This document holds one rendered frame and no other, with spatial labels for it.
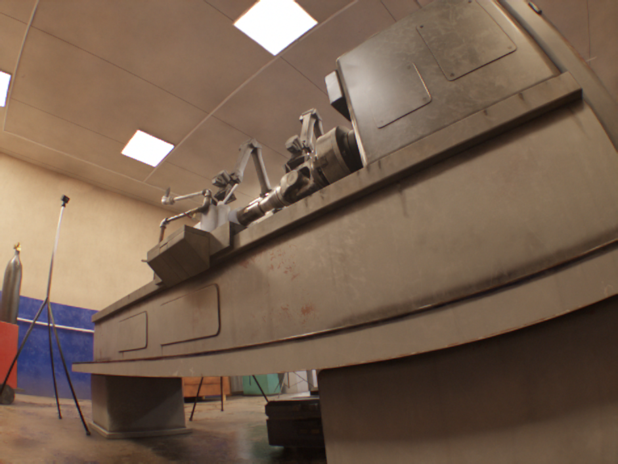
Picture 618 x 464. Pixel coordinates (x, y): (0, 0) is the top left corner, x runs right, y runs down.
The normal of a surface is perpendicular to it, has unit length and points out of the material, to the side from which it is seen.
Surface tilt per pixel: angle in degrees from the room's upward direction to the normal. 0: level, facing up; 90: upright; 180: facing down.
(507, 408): 90
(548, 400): 90
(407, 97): 90
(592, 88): 90
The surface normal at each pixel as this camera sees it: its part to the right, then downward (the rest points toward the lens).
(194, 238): 0.77, -0.34
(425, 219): -0.63, -0.25
